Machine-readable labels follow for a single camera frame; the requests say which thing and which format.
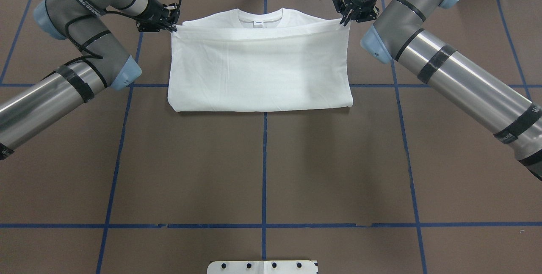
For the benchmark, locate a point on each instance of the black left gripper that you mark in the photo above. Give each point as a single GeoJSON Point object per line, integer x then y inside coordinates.
{"type": "Point", "coordinates": [155, 10]}

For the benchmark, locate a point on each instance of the white long-sleeve printed shirt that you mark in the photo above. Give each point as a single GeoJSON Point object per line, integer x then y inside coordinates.
{"type": "Point", "coordinates": [237, 61]}

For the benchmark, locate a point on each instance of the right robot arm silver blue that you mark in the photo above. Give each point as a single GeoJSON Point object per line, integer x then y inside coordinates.
{"type": "Point", "coordinates": [397, 34]}

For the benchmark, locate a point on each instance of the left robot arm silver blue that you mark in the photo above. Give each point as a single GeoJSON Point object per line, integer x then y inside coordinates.
{"type": "Point", "coordinates": [103, 62]}

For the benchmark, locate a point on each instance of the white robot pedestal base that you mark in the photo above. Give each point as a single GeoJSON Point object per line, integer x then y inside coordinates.
{"type": "Point", "coordinates": [264, 267]}

